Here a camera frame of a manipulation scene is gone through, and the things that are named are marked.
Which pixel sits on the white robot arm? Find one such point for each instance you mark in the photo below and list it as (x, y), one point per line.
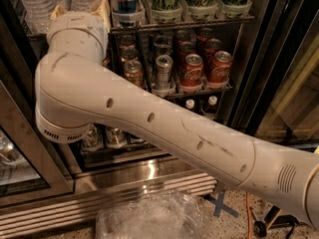
(74, 90)

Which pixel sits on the left white-capped drink bottle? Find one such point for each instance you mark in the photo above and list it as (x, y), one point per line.
(190, 104)

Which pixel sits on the white-capped drink bottle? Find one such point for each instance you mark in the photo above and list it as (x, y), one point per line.
(190, 104)
(210, 107)

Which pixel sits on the right white-capped drink bottle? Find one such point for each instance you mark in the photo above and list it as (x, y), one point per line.
(210, 107)

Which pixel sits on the left closed fridge door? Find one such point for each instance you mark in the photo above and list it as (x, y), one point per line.
(31, 169)

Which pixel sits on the steel fridge base grille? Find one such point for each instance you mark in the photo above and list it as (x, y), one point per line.
(77, 198)

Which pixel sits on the open glass fridge door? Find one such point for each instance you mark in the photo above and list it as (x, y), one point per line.
(276, 74)

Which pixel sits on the front right gold can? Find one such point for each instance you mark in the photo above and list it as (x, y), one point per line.
(134, 72)

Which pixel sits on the silver slim can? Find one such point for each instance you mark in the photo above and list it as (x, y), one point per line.
(163, 71)

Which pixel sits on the front left cola can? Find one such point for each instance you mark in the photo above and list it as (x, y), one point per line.
(190, 71)

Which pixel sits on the cola can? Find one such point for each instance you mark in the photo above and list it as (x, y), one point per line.
(219, 66)
(190, 71)

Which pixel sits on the front left pale can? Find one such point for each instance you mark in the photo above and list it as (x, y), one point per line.
(93, 139)

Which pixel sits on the pale can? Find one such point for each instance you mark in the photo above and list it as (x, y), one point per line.
(115, 137)
(93, 139)

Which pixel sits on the front right cola can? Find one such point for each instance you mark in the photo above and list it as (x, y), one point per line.
(219, 66)

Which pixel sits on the crumpled clear plastic wrap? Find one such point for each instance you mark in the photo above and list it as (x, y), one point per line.
(172, 215)

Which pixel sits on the blue tape cross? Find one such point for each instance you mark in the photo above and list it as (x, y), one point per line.
(219, 205)

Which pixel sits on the top wire shelf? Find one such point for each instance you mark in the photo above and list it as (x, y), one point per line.
(157, 27)

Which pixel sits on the wire shelf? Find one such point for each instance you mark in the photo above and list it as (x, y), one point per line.
(202, 91)
(157, 27)

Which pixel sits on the middle wire shelf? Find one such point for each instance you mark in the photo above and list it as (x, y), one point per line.
(202, 91)

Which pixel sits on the yellow black stand frame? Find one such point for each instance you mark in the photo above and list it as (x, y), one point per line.
(275, 220)

